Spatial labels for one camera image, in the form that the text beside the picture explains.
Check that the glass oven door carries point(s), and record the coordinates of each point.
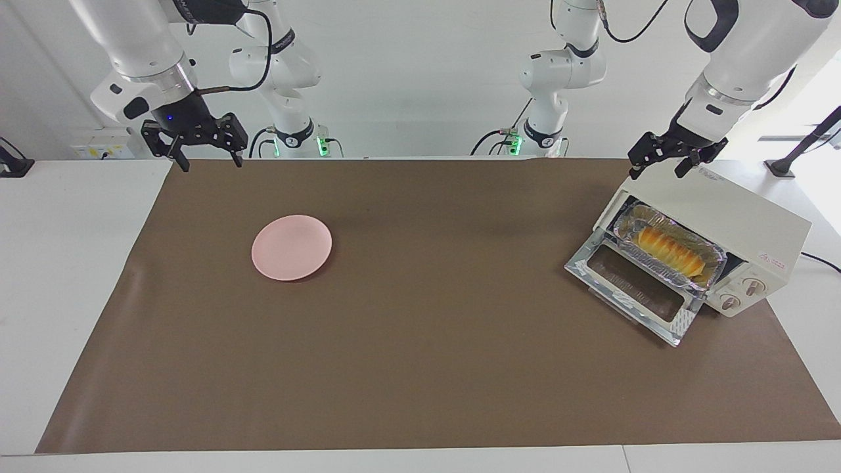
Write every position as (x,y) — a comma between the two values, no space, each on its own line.
(631,289)

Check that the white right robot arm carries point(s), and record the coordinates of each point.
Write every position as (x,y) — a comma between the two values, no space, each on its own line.
(131,39)

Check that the white wall socket box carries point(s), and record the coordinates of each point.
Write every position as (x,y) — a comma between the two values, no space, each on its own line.
(105,144)

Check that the black clamp stand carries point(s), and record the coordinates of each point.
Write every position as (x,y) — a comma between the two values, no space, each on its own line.
(13,164)

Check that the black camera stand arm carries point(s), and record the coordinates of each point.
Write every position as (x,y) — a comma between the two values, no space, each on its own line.
(805,141)

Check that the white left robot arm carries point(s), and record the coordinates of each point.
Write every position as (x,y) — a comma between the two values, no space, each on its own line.
(755,46)

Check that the aluminium foil tray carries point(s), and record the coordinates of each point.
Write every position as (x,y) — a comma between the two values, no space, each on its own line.
(657,268)

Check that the cream toaster oven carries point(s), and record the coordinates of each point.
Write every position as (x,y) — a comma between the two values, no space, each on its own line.
(742,223)

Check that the cream oven knob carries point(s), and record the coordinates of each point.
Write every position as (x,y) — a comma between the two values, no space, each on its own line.
(729,302)
(754,286)

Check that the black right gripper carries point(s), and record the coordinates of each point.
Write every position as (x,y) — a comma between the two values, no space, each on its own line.
(190,121)

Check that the brown table mat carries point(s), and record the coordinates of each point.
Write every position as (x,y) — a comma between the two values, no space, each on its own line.
(427,368)

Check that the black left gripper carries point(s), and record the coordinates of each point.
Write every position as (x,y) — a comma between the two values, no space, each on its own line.
(686,141)

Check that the pink round plate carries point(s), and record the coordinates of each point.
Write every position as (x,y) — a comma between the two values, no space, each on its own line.
(292,247)

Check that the sliced yellow bread loaf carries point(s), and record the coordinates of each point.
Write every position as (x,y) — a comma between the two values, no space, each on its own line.
(670,251)

